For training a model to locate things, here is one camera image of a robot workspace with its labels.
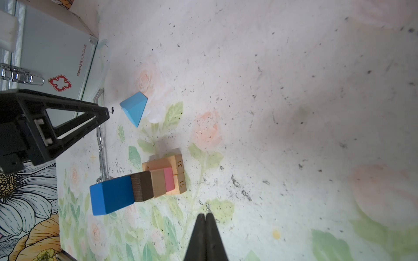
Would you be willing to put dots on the blue cube block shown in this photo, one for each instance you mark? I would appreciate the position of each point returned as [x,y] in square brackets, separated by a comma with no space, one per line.
[111,195]

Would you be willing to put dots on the pink block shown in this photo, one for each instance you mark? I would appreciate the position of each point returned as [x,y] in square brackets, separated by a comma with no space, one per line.
[169,179]

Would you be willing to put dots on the small wood cube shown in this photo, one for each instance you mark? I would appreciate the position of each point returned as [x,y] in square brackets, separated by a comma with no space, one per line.
[158,183]

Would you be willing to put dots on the light blue triangular block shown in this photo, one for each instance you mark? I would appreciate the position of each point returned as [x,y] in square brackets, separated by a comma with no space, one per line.
[134,107]

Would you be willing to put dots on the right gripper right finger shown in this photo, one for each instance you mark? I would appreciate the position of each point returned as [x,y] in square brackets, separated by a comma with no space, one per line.
[215,250]

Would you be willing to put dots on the silver metal case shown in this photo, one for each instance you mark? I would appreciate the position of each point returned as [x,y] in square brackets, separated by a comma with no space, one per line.
[54,48]

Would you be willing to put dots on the metal tongs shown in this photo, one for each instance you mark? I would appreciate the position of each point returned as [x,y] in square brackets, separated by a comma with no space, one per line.
[104,175]

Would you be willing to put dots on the long natural wood block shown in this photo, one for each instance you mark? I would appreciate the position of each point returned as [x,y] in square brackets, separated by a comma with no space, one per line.
[180,185]

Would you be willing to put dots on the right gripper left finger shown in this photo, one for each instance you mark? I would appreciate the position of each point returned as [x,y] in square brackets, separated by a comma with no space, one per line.
[196,250]

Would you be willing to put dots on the dark brown block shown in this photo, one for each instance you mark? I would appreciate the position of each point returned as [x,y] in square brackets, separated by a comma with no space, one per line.
[142,186]

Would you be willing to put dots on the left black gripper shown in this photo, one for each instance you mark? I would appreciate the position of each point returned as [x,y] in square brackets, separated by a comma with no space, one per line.
[27,133]

